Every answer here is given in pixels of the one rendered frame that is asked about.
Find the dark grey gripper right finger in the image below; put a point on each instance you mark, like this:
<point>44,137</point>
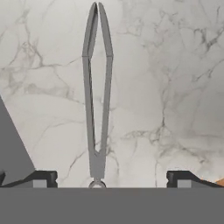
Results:
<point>179,176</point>

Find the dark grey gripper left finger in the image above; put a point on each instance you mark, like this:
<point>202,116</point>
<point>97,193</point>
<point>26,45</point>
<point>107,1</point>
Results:
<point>43,176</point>

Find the grey metal tongs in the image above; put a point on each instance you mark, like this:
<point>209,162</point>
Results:
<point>97,163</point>

